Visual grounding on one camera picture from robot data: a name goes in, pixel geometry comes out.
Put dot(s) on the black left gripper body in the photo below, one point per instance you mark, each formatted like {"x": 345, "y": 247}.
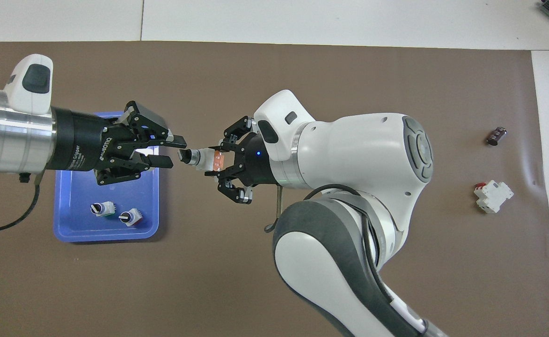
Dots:
{"x": 82, "y": 140}

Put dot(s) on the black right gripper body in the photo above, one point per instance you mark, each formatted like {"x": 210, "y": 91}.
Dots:
{"x": 255, "y": 161}

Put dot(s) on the white selector switch orange base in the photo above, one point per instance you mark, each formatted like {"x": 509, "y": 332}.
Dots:
{"x": 204, "y": 159}

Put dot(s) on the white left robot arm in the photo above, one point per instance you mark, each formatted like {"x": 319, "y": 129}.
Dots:
{"x": 12, "y": 131}

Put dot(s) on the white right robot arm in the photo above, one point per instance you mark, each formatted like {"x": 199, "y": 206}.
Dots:
{"x": 358, "y": 154}

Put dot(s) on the blue plastic tray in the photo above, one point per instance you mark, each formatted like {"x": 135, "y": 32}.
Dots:
{"x": 75, "y": 220}

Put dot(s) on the brown table mat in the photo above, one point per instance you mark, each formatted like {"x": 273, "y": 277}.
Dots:
{"x": 396, "y": 70}

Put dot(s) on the white circuit breaker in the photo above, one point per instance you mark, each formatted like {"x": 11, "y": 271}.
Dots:
{"x": 493, "y": 196}

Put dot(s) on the small black terminal block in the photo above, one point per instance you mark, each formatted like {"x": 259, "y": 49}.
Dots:
{"x": 496, "y": 136}

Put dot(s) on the white selector switch black knob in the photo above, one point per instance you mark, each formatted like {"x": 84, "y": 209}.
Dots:
{"x": 102, "y": 208}
{"x": 130, "y": 217}

